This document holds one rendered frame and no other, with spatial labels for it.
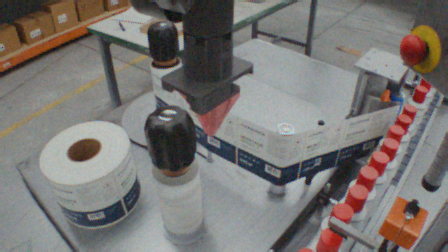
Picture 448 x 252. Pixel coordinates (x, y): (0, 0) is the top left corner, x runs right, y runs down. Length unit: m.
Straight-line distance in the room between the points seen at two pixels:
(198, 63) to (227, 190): 0.47
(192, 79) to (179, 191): 0.25
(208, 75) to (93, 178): 0.37
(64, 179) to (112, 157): 0.11
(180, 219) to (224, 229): 0.12
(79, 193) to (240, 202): 0.35
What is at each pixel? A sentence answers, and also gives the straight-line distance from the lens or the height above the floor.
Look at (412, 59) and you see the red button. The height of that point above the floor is 1.32.
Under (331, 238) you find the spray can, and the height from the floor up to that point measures 1.08.
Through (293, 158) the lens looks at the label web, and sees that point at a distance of 0.71.
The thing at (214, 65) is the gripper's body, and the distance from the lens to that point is 0.37.
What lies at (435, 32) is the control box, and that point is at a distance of 0.44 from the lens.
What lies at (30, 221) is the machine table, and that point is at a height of 0.83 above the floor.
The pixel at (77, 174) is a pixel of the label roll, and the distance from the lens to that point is 0.69.
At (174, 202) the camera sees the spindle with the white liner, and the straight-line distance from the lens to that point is 0.60.
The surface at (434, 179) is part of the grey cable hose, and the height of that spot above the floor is 1.11.
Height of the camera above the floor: 1.48
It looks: 38 degrees down
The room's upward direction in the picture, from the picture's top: straight up
